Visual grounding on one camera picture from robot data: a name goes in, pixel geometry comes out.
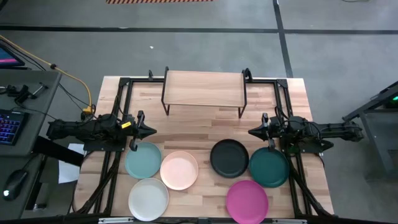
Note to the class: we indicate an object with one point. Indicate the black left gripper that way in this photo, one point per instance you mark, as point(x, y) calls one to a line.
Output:
point(139, 130)

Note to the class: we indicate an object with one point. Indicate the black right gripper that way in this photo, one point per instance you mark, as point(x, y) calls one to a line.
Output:
point(266, 132)

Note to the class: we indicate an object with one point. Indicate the light teal plate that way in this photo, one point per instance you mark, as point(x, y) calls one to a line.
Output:
point(143, 161)

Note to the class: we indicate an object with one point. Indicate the dark green plate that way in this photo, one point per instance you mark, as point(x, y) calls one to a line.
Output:
point(269, 168)

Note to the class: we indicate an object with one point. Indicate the black plate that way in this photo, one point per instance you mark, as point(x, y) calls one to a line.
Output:
point(229, 158)

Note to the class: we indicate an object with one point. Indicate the peach plate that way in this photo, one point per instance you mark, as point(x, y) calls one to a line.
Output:
point(179, 170)

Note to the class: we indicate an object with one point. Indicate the white plate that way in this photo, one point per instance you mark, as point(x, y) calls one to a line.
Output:
point(148, 199)

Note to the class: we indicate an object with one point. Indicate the magenta plate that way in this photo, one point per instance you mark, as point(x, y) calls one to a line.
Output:
point(247, 202)

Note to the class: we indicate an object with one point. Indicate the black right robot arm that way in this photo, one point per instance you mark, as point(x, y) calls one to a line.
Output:
point(326, 130)

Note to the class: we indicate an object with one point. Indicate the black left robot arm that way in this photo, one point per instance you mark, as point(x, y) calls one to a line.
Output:
point(93, 129)

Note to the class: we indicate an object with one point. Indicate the wooden shelf with black legs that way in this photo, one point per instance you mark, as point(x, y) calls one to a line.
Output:
point(203, 88)

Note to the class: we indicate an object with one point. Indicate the yellow tag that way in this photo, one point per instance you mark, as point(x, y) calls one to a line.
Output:
point(126, 125)

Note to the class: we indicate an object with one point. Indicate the black table clamp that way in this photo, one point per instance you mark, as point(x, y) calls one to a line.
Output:
point(150, 75)
point(247, 74)

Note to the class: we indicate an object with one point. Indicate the black flat bar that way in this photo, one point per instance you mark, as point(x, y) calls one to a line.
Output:
point(59, 152)

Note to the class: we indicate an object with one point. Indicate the white paper sheet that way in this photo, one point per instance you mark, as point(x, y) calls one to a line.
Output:
point(66, 174)

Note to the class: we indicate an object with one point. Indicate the grey desk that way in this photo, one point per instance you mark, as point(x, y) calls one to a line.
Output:
point(40, 124)

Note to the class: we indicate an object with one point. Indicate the dark grey side table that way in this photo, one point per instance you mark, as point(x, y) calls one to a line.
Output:
point(368, 129)

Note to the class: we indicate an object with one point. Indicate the black desk clamp tool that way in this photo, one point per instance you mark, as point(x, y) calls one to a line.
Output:
point(21, 93)

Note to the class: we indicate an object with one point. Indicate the backlit black keyboard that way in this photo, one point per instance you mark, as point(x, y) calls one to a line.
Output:
point(11, 127)

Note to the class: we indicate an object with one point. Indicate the black device with green light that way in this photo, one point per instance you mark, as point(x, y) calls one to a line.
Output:
point(394, 101)

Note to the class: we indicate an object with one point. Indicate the black computer mouse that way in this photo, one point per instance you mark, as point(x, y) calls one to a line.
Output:
point(14, 185)

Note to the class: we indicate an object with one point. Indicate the black computer monitor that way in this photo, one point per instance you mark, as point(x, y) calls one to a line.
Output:
point(7, 57)

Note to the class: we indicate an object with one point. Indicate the black aluminium rig frame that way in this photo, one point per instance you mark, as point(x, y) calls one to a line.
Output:
point(264, 81)

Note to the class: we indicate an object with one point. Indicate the silver bracket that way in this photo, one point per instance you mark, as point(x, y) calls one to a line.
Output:
point(289, 221)
point(115, 220)

